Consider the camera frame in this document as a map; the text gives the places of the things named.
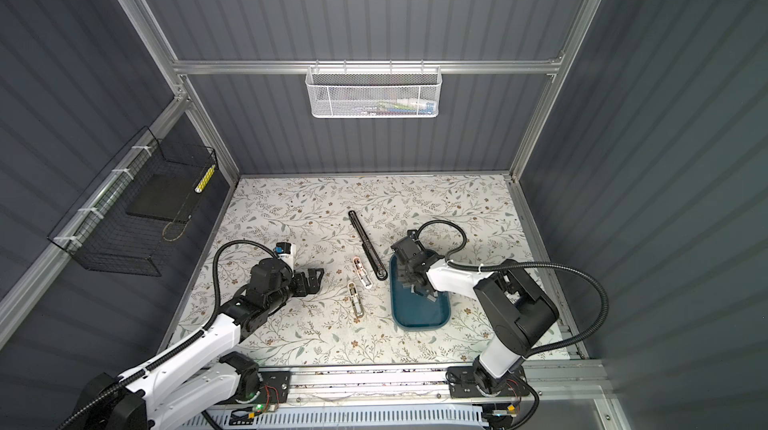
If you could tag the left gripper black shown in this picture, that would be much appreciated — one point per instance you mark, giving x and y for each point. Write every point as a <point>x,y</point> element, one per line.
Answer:
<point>313,281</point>

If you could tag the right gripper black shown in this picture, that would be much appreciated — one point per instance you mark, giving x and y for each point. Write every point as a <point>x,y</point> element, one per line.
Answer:
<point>401,272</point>

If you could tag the black stapler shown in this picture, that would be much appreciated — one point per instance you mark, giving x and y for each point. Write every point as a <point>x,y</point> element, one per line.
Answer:
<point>375,261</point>

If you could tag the teal plastic tray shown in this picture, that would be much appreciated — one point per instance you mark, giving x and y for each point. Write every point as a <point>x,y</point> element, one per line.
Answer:
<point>414,312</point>

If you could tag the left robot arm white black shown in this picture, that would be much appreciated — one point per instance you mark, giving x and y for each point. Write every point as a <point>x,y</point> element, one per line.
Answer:
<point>198,346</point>

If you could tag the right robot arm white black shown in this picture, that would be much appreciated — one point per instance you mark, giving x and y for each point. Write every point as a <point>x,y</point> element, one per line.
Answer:
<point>517,308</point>

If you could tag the floral patterned table mat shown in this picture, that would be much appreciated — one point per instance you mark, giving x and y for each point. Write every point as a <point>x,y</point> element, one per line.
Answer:
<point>472,214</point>

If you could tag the yellow marker pen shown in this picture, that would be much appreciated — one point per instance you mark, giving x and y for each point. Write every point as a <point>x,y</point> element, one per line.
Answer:
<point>205,179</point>

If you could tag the pens in white basket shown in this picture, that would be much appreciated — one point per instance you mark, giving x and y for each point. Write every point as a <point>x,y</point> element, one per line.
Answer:
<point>401,107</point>

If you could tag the black foam pad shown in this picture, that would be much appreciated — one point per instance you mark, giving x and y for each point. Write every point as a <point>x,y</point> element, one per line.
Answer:
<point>165,198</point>

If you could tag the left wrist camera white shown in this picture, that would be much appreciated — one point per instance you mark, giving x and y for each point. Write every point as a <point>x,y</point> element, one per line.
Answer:
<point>285,252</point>

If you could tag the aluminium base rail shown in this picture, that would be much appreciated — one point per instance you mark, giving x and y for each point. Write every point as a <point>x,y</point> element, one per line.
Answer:
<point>373,384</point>

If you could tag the white wire mesh basket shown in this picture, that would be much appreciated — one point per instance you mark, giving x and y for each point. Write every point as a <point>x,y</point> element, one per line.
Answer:
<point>335,92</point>

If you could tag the black wire basket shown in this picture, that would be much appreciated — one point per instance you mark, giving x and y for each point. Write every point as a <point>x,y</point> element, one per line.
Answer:
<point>132,222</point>

